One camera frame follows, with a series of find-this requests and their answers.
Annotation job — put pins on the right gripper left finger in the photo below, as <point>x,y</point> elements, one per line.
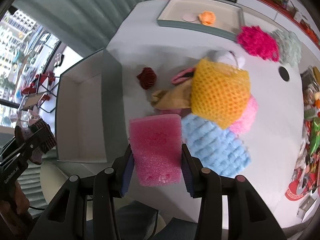
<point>65,216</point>

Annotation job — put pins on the light blue chenille mat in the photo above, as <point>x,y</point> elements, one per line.
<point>221,150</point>

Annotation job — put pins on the light pink fluffy pompom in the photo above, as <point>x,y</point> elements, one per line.
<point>245,122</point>

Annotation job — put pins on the pink foam sponge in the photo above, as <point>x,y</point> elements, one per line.
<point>171,111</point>
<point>156,144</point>

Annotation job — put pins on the yellow foam net sleeve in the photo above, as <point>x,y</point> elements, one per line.
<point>219,92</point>

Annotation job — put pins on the tan knitted sock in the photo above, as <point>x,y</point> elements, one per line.
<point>175,98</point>

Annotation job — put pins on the white cloth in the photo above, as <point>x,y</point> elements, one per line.
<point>227,57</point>

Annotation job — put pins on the snack packages pile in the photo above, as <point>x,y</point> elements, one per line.
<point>307,164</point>

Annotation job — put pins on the large grey storage box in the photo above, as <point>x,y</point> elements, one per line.
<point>89,114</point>

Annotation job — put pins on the black table grommet hole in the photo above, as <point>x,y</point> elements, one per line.
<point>284,74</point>

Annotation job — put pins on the dark red fabric rose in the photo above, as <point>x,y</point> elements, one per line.
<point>147,78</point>

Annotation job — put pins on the grey green curtain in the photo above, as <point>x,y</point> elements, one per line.
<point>84,25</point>

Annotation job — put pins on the pale green yarn ball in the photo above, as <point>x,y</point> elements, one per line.
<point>290,47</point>

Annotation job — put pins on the magenta fluffy yarn ball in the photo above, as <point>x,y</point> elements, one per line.
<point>258,43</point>

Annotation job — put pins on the shallow grey tray box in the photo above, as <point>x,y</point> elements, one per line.
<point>216,17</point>

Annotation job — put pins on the orange fabric flower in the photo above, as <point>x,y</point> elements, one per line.
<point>207,18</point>

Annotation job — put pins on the round pink pad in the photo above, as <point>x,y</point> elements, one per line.
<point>190,17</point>

